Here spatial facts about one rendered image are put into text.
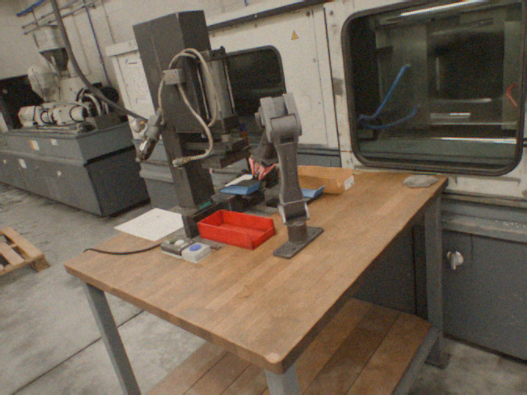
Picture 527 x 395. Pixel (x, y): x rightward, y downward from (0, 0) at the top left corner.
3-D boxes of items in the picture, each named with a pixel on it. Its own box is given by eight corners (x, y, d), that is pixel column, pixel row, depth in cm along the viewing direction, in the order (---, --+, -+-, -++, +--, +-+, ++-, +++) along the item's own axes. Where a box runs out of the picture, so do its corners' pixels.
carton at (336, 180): (339, 197, 159) (336, 178, 156) (288, 191, 175) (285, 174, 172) (354, 185, 168) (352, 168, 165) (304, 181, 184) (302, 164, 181)
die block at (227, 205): (233, 219, 154) (229, 201, 152) (215, 216, 161) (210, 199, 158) (265, 200, 168) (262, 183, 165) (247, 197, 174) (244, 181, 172)
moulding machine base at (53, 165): (-23, 178, 807) (-44, 131, 773) (30, 162, 873) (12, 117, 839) (103, 225, 434) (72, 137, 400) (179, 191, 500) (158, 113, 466)
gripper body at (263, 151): (258, 150, 149) (263, 132, 145) (279, 164, 145) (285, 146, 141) (247, 154, 145) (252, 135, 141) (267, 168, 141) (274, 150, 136)
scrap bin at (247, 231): (252, 251, 128) (249, 233, 126) (200, 237, 144) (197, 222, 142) (275, 234, 136) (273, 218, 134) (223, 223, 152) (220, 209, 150)
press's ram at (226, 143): (224, 177, 147) (206, 94, 137) (179, 172, 164) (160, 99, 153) (256, 161, 159) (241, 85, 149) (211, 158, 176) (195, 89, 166)
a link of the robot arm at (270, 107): (253, 109, 137) (262, 96, 107) (279, 104, 137) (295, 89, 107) (261, 145, 138) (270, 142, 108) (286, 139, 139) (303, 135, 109)
